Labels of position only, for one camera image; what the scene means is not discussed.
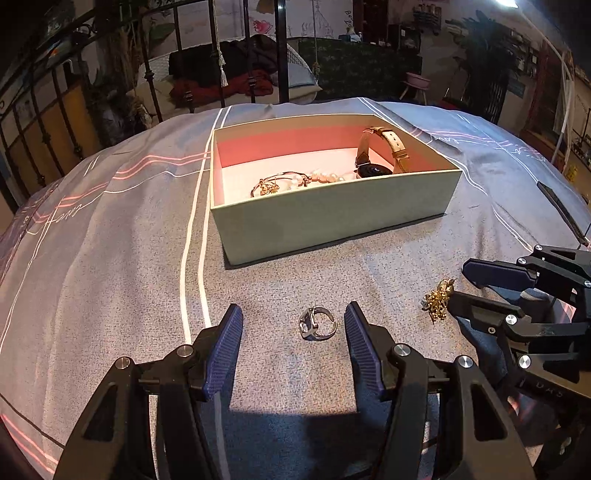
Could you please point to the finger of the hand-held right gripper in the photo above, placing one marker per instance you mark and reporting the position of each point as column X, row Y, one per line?
column 480, row 309
column 498, row 274

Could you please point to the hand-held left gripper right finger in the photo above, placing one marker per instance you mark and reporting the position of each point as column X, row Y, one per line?
column 364, row 355

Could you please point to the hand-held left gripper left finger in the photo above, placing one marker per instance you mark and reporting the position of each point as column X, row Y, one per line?
column 224, row 355

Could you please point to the green box with pink inside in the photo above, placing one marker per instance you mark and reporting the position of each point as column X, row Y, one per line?
column 323, row 217

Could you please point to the white floor lamp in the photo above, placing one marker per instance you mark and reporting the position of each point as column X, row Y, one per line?
column 564, row 92

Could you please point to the pink stool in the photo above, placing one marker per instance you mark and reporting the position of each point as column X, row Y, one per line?
column 418, row 82

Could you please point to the dark green patterned counter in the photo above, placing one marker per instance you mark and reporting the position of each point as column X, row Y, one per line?
column 360, row 69

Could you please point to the red clothing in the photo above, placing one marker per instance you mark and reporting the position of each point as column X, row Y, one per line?
column 198, row 90

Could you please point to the beige sofa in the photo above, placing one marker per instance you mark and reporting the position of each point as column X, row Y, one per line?
column 300, row 78

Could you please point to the white hanging tassel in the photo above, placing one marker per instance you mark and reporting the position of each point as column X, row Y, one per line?
column 223, row 76

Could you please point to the black clothing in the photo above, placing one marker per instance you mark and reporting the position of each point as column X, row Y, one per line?
column 240, row 55

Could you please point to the black iron bed frame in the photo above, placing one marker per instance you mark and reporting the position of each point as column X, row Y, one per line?
column 143, row 60

